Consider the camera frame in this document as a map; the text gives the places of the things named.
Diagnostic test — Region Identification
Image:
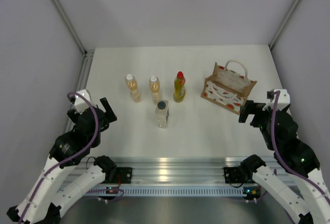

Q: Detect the burlap watermelon canvas bag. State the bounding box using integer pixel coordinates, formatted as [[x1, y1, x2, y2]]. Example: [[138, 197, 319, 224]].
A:
[[201, 60, 257, 115]]

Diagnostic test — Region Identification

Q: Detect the amber bottle white cap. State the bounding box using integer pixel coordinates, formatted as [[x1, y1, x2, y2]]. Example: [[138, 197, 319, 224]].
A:
[[125, 74, 141, 103], [149, 75, 161, 105]]

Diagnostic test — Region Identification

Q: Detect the clear jar grey lid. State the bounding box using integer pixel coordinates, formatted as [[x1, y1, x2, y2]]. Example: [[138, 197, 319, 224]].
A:
[[155, 100, 169, 129]]

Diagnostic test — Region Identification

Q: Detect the yellow bottle red cap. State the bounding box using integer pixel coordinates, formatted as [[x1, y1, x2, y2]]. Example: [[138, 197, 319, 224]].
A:
[[173, 71, 186, 103]]

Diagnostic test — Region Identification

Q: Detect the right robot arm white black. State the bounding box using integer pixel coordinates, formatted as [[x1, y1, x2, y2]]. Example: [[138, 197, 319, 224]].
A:
[[238, 101, 329, 223]]

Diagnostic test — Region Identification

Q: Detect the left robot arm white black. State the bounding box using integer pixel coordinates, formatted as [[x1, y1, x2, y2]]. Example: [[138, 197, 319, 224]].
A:
[[7, 92, 117, 223]]

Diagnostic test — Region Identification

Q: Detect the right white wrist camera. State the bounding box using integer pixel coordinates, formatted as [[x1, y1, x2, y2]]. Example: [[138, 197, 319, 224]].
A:
[[263, 89, 290, 110]]

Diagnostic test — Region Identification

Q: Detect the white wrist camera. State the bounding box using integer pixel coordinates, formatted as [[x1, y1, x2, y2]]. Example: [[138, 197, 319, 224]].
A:
[[68, 89, 93, 114], [263, 89, 290, 110]]

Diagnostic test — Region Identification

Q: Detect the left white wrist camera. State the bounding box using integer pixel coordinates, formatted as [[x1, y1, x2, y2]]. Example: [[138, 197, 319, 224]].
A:
[[68, 89, 93, 114]]

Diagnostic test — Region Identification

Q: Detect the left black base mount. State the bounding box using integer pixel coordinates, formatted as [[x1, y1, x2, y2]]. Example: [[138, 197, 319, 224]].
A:
[[111, 167, 133, 184]]

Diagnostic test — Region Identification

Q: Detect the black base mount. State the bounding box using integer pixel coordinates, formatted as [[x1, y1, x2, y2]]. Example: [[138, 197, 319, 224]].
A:
[[223, 167, 246, 184], [111, 167, 133, 184]]

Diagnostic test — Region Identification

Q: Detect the left side aluminium rail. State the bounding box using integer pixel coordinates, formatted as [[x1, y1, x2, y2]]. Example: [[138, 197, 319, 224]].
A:
[[63, 50, 95, 132]]

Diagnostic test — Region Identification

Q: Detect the aluminium rail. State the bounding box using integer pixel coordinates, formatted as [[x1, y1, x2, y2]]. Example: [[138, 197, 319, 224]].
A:
[[112, 157, 244, 186], [63, 50, 95, 132]]

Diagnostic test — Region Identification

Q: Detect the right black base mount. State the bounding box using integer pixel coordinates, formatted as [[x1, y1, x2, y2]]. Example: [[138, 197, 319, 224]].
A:
[[223, 167, 246, 184]]

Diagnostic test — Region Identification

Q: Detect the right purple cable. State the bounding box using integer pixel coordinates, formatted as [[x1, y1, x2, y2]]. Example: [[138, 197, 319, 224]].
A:
[[270, 90, 330, 201]]

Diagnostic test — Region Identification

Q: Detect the aluminium front rail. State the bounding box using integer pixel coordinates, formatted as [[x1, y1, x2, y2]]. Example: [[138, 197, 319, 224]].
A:
[[112, 157, 244, 186]]

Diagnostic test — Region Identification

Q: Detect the grey slotted cable duct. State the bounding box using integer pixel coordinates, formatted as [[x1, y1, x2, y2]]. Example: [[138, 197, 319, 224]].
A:
[[58, 187, 261, 197]]

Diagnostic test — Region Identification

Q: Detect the right aluminium frame post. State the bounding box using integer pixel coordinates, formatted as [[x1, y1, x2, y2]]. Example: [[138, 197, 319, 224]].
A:
[[269, 0, 303, 50]]

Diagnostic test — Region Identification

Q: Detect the aluminium frame post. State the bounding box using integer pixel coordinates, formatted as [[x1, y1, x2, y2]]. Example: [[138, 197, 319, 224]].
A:
[[50, 0, 87, 56], [269, 0, 303, 50]]

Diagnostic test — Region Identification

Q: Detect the left aluminium frame post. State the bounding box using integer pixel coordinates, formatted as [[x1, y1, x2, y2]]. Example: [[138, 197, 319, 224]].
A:
[[50, 0, 87, 56]]

